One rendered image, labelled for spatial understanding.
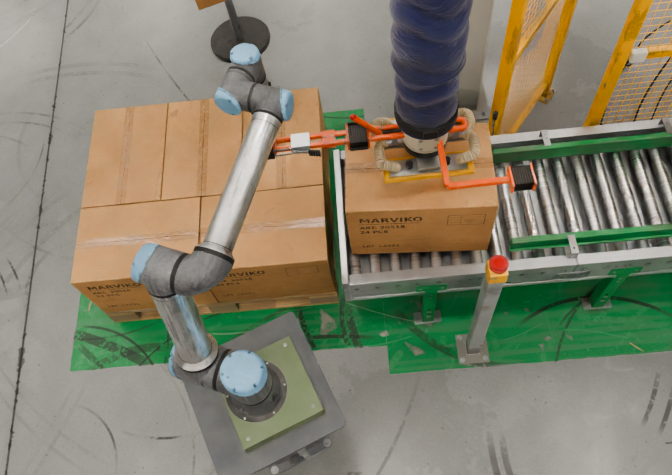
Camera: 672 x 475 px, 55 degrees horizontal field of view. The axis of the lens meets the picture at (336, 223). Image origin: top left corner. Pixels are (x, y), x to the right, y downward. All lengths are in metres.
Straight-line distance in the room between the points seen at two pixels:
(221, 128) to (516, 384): 1.94
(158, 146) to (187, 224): 0.50
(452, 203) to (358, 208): 0.37
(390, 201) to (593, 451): 1.53
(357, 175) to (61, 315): 1.93
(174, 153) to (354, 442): 1.67
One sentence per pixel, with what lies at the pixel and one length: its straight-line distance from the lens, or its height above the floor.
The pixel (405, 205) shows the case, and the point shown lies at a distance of 2.58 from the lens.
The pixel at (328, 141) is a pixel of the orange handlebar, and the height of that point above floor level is 1.23.
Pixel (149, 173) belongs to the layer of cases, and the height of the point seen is 0.54.
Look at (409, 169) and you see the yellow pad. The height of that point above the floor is 1.11.
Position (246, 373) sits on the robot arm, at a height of 1.08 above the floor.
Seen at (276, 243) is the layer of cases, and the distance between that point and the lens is 3.00.
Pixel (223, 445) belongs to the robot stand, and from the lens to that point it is 2.56.
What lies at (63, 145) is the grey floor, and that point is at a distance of 4.43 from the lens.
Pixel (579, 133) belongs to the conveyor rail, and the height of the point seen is 0.59.
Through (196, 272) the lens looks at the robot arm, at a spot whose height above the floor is 1.65.
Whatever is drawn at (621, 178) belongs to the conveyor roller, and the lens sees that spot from 3.26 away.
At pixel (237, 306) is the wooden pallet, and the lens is 3.46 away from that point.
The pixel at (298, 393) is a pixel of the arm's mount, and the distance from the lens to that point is 2.48.
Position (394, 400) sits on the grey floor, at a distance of 3.28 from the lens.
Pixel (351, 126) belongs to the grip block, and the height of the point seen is 1.23.
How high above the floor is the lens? 3.20
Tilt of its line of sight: 62 degrees down
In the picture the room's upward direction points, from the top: 11 degrees counter-clockwise
